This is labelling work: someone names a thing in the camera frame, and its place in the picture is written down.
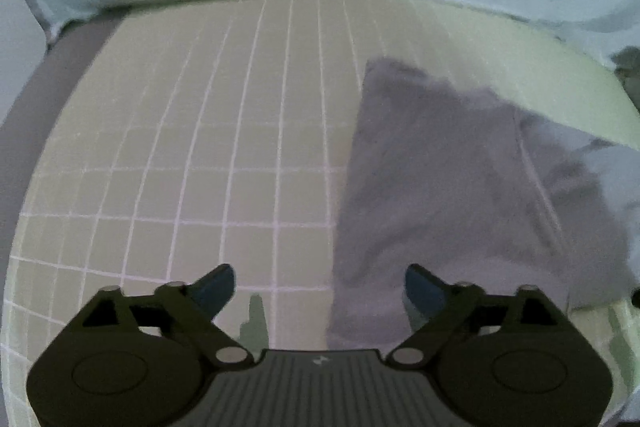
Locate green grid bed sheet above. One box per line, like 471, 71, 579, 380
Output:
1, 0, 639, 426

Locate grey sweatpants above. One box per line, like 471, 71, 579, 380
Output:
326, 57, 639, 351

